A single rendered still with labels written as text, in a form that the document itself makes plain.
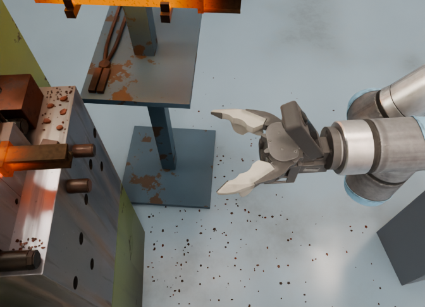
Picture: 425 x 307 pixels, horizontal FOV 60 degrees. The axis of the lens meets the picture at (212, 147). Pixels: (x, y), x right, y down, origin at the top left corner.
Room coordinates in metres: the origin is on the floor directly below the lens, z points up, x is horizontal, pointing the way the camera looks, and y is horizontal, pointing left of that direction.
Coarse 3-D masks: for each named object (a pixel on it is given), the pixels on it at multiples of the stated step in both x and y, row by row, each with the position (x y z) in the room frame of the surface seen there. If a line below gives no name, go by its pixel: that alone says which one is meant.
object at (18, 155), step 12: (0, 144) 0.30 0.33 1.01; (12, 144) 0.31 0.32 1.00; (48, 144) 0.30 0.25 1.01; (60, 144) 0.30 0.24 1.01; (0, 156) 0.28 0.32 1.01; (12, 156) 0.28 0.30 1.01; (24, 156) 0.28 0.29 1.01; (36, 156) 0.28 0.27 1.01; (48, 156) 0.28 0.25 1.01; (60, 156) 0.28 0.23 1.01; (72, 156) 0.30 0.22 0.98; (0, 168) 0.26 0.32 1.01; (12, 168) 0.27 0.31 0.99; (24, 168) 0.27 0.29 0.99; (36, 168) 0.27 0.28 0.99; (48, 168) 0.27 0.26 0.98
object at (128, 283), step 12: (120, 192) 0.47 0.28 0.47; (120, 204) 0.43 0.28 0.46; (120, 216) 0.40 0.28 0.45; (132, 216) 0.47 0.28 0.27; (120, 228) 0.37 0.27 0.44; (132, 228) 0.43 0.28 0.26; (120, 240) 0.33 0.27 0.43; (132, 240) 0.39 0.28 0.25; (144, 240) 0.47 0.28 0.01; (120, 252) 0.30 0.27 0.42; (132, 252) 0.35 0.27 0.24; (120, 264) 0.27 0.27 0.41; (132, 264) 0.31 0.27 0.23; (120, 276) 0.24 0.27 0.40; (132, 276) 0.28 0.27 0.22; (120, 288) 0.21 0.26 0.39; (132, 288) 0.24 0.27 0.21; (120, 300) 0.18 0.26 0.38; (132, 300) 0.20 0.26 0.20
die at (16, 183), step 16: (0, 128) 0.34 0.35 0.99; (16, 128) 0.35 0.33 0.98; (16, 144) 0.33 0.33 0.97; (0, 176) 0.26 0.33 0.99; (16, 176) 0.28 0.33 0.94; (0, 192) 0.24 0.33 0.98; (16, 192) 0.26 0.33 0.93; (0, 208) 0.21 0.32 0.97; (16, 208) 0.23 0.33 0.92; (0, 224) 0.19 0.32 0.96; (0, 240) 0.17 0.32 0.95
